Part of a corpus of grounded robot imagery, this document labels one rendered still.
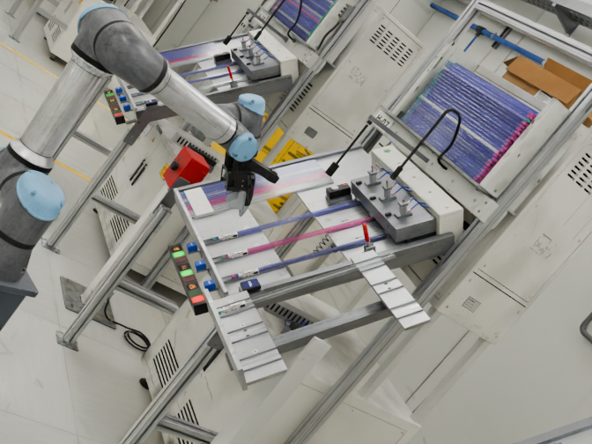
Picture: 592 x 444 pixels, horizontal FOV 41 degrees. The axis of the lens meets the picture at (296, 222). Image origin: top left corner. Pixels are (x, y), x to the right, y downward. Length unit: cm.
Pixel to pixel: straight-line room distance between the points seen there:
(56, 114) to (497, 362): 270
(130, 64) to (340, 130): 210
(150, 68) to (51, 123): 30
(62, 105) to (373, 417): 145
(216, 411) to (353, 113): 173
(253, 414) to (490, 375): 210
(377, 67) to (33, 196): 222
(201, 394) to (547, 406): 173
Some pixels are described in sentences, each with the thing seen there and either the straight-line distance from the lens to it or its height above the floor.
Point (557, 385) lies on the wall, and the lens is 382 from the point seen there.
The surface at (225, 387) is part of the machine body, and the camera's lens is 261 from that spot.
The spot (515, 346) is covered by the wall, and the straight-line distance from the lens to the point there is 400.
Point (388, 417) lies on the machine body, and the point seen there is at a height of 60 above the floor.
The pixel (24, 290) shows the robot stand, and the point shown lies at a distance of 196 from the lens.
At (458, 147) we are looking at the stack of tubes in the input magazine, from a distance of 251.
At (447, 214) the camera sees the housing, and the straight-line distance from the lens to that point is 237.
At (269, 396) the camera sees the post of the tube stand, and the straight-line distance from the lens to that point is 209.
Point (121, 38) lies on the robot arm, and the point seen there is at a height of 116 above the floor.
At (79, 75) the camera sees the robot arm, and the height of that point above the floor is 102.
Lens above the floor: 141
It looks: 11 degrees down
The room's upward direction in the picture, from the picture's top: 39 degrees clockwise
